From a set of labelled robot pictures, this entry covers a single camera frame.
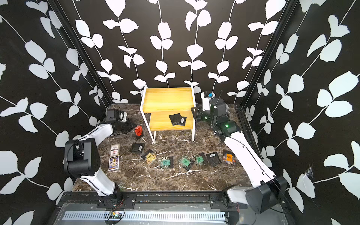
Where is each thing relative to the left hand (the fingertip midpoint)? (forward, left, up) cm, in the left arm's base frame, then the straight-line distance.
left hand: (137, 122), depth 95 cm
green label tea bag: (-26, -33, -11) cm, 43 cm away
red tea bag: (-4, 0, -5) cm, 7 cm away
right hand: (-8, -37, +23) cm, 44 cm away
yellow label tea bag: (-21, -8, -11) cm, 25 cm away
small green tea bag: (-25, -41, -10) cm, 49 cm away
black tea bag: (-3, -27, +5) cm, 28 cm away
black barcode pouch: (-13, 0, -11) cm, 17 cm away
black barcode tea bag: (-24, -51, -11) cm, 57 cm away
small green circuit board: (-51, +5, -12) cm, 53 cm away
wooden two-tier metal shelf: (-9, -25, +22) cm, 34 cm away
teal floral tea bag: (-25, -20, -11) cm, 34 cm away
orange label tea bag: (-24, -61, -12) cm, 67 cm away
